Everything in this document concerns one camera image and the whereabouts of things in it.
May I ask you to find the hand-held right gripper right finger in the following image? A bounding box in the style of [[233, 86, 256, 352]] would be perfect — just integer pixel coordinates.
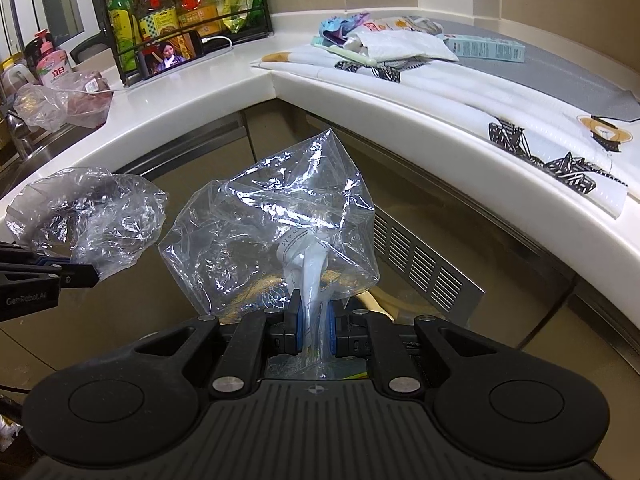
[[322, 300, 501, 396]]

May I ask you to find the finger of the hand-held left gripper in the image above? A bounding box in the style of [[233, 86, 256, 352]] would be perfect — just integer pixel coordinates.
[[0, 261, 99, 289], [0, 241, 66, 267]]

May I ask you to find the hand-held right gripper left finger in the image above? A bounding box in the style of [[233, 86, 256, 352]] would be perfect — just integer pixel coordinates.
[[132, 302, 306, 396]]

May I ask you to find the white tube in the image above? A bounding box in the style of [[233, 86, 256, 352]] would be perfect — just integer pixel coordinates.
[[276, 227, 333, 361]]

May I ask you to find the clear zip bag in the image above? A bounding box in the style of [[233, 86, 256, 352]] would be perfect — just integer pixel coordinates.
[[157, 128, 381, 381]]

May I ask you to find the white soft packet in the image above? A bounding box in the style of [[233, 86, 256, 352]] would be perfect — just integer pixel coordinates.
[[347, 29, 460, 63]]

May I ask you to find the teal paper box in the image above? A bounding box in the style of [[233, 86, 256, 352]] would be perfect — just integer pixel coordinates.
[[442, 34, 527, 64]]

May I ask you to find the steel sink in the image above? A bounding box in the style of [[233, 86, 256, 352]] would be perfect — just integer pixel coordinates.
[[0, 115, 61, 196]]

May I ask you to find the metal vent grille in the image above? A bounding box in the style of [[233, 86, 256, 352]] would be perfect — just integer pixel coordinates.
[[372, 207, 486, 328]]

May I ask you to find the bagged raw meat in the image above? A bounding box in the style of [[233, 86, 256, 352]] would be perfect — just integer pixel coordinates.
[[55, 71, 113, 128]]

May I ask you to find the clear jug yellow cap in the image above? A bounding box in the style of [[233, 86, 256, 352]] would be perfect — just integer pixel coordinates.
[[0, 57, 38, 101]]

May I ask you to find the beige kitchen cabinet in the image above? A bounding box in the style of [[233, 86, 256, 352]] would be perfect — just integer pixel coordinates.
[[0, 95, 640, 361]]

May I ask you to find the pink dish soap bottle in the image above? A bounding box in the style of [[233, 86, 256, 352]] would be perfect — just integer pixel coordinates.
[[34, 29, 71, 88]]

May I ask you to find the dark sauce bottle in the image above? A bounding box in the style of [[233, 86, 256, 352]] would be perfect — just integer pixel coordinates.
[[24, 35, 43, 78]]

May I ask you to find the black pot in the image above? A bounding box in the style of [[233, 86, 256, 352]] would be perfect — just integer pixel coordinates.
[[70, 32, 108, 63]]

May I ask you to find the black smartphone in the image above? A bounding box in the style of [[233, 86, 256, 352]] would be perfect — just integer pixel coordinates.
[[136, 30, 205, 78]]

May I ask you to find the white printed cloth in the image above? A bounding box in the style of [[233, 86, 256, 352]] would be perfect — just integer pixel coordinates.
[[250, 42, 628, 221]]

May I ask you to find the window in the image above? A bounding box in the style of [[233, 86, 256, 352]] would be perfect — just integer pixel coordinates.
[[0, 0, 86, 56]]

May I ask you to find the green bottle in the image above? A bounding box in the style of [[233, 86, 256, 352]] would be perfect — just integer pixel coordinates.
[[107, 0, 143, 48]]

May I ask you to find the red capped sauce bottle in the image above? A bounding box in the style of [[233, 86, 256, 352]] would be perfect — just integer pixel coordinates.
[[136, 0, 180, 36]]

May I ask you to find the black spice rack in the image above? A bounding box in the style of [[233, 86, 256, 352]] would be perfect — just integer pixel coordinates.
[[85, 0, 273, 86]]

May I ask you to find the blue rubber glove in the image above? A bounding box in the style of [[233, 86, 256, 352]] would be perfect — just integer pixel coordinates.
[[320, 14, 373, 48]]

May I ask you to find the white orange printed pouch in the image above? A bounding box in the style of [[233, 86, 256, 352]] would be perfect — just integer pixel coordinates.
[[364, 16, 446, 36]]

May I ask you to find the grey mat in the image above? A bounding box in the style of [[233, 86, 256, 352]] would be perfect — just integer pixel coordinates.
[[395, 15, 640, 123]]

